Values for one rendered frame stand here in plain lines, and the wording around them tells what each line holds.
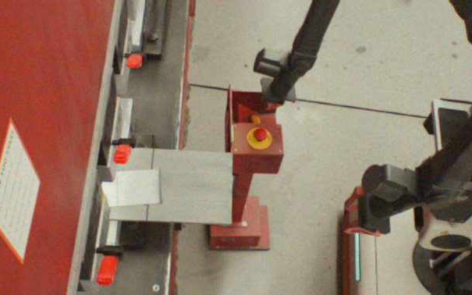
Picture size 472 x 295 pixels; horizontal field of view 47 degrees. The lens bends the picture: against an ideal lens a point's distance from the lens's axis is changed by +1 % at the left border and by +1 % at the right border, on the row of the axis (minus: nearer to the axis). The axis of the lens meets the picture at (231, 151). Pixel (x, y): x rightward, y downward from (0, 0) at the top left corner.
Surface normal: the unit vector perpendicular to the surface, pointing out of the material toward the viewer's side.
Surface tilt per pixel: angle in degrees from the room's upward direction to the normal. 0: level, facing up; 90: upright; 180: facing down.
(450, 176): 77
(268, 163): 90
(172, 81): 0
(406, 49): 0
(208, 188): 0
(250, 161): 90
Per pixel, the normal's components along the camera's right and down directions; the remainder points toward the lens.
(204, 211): 0.09, -0.51
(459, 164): -0.15, 0.82
